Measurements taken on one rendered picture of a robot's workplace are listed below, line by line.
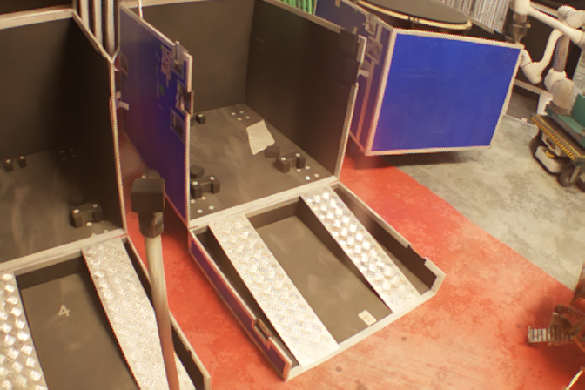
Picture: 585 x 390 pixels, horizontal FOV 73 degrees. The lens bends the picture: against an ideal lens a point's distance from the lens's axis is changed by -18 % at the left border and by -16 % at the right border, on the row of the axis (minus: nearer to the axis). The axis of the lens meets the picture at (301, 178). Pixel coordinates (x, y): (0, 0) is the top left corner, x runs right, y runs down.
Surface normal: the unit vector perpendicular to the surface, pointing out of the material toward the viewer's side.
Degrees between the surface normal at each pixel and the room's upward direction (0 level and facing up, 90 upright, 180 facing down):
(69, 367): 1
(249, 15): 90
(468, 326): 0
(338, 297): 1
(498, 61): 90
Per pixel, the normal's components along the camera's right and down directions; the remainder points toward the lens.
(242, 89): 0.59, 0.52
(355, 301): 0.14, -0.81
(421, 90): 0.31, 0.57
